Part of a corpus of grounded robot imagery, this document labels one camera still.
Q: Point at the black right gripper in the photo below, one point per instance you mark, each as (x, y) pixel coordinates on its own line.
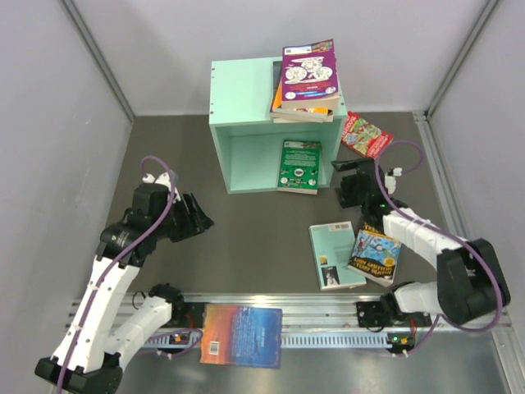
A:
(347, 198)

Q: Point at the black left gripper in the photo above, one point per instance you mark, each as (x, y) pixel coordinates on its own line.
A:
(199, 223)

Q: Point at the red Treehouse paperback book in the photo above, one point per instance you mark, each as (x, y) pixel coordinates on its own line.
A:
(363, 137)

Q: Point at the green paperback book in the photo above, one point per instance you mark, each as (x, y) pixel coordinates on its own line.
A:
(299, 167)

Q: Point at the dark blue paperback book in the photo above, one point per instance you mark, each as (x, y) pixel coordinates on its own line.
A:
(295, 118)

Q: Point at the light teal thin book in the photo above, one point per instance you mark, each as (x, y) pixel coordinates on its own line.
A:
(332, 245)

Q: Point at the black yellow Storey Treehouse book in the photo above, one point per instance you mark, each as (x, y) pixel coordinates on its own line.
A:
(375, 255)

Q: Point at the purple paperback book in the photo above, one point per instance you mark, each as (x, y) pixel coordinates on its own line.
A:
(309, 76)

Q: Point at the dark brown Edward Tulane book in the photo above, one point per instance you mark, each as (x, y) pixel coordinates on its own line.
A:
(276, 75)

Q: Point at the Jane Eyre sunset cover book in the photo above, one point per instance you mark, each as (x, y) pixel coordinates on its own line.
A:
(243, 336)

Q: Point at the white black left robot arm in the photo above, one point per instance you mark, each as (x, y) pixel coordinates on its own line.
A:
(93, 355)

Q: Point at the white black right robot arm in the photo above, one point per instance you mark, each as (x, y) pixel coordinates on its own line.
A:
(469, 280)

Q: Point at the mint green wooden cube shelf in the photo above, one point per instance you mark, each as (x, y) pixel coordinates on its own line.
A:
(248, 142)

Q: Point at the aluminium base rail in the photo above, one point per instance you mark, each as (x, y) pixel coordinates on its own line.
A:
(400, 337)

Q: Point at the aluminium right frame post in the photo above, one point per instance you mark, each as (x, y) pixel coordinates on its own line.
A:
(486, 13)

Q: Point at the aluminium frame post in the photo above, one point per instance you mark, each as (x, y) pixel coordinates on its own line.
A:
(81, 27)
(486, 13)

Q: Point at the aluminium left frame post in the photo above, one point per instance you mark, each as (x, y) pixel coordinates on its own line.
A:
(81, 27)

